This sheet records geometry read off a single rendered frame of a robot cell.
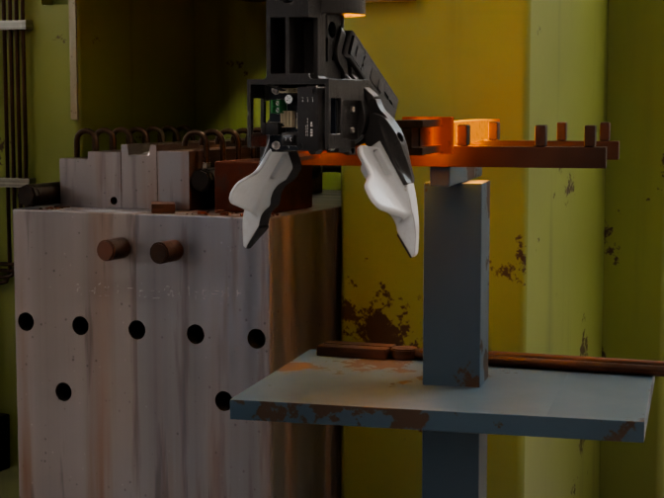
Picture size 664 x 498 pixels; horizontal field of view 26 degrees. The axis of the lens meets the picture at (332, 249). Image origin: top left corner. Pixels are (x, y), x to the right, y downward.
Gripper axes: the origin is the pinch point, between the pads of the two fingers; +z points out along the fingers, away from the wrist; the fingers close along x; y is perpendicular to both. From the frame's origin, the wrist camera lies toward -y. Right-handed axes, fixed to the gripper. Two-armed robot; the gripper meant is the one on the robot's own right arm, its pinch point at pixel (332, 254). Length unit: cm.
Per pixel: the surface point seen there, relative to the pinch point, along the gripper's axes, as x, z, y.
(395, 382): -10.0, 17.1, -32.8
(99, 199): -64, 1, -54
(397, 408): -4.4, 17.1, -21.6
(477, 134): -4.5, -8.6, -40.9
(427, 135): 0.2, -9.1, -17.8
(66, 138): -79, -7, -66
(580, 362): 5, 16, -48
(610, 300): -13, 19, -115
